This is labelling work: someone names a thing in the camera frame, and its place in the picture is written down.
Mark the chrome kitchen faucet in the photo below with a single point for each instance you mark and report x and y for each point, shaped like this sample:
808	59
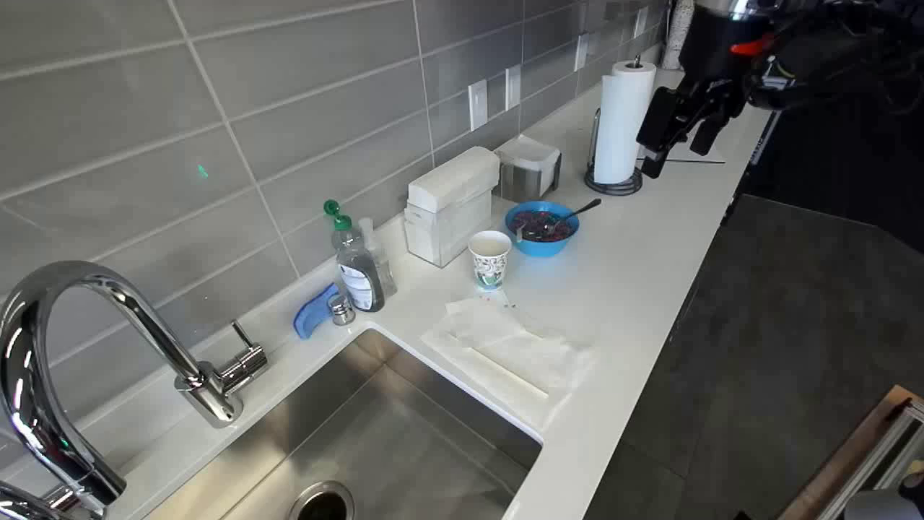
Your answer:
29	396

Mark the wooden metal cart corner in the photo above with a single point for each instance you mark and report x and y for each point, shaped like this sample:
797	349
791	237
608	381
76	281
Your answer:
875	471

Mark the stainless steel sink basin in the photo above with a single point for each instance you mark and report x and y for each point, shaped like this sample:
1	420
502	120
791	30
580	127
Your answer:
374	433

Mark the blue sponge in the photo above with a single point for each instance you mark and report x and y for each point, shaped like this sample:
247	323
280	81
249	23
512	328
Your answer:
313	312

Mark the white wall outlet left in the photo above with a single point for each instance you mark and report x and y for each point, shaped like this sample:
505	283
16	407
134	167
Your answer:
476	105

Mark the dark spoon in bowl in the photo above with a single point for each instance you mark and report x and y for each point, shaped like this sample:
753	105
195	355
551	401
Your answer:
579	209

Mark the metal napkin holder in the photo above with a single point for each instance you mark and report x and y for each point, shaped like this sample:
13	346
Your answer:
527	167

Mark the blue bowl with food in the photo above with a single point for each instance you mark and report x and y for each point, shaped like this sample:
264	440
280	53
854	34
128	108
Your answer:
540	229

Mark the paper cup with print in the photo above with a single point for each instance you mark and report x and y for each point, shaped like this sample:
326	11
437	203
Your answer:
489	258

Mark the small metal sink stopper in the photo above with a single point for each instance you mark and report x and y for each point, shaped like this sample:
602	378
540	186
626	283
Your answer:
340	309

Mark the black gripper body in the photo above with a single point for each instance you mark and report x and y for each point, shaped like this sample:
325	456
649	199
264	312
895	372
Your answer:
691	114

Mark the green-capped dish soap bottle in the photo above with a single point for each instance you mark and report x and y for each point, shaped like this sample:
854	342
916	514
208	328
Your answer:
359	268

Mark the white paper towel dispenser box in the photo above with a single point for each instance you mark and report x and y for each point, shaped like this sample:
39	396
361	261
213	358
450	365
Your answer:
447	203

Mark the white wall outlet right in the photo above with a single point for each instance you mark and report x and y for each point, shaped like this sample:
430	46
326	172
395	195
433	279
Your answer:
512	86

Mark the white wall outlet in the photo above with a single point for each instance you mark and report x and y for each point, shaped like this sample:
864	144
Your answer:
512	86
476	105

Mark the white paper towel roll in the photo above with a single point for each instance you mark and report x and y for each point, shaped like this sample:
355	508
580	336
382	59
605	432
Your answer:
623	97

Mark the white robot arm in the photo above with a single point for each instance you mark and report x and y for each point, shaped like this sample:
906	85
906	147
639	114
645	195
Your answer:
775	56

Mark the white folded cloth towel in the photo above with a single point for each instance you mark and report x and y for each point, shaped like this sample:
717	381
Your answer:
527	371

